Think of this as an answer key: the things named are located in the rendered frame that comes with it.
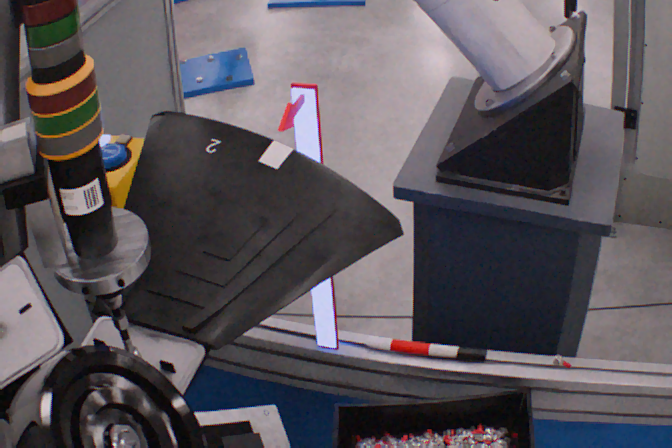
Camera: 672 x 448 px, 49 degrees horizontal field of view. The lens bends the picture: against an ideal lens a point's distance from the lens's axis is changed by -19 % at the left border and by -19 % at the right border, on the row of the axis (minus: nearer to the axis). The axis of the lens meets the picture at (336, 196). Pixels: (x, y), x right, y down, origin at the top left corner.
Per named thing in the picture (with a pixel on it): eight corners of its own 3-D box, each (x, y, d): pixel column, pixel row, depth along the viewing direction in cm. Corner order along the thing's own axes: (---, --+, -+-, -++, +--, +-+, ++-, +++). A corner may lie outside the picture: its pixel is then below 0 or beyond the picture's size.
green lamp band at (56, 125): (32, 144, 40) (27, 124, 40) (34, 107, 44) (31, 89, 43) (101, 123, 41) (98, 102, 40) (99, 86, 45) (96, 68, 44)
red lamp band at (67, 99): (27, 123, 40) (23, 103, 39) (31, 88, 43) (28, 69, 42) (98, 101, 40) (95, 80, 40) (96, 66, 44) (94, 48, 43)
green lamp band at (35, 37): (24, 53, 38) (21, 33, 37) (28, 30, 40) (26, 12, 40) (80, 35, 38) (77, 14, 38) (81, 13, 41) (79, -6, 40)
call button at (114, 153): (91, 170, 94) (88, 158, 93) (106, 151, 97) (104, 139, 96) (116, 174, 92) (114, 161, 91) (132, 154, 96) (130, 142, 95)
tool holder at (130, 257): (28, 311, 44) (-18, 174, 39) (26, 241, 50) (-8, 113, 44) (160, 284, 46) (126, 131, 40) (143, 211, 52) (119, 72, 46)
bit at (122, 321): (126, 362, 53) (105, 305, 50) (125, 351, 54) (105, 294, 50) (140, 360, 53) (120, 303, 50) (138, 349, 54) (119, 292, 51)
